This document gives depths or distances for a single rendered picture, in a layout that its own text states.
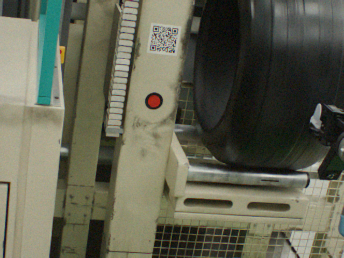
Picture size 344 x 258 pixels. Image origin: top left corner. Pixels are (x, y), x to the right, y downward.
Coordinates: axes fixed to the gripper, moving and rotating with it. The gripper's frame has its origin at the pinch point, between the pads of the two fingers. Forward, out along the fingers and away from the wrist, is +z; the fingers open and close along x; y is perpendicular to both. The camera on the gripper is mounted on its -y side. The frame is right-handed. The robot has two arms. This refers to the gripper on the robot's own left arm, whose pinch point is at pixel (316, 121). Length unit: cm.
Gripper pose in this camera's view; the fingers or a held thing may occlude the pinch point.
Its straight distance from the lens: 160.2
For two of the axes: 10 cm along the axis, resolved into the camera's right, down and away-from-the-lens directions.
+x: -9.7, -0.8, -2.2
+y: 1.6, -9.3, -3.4
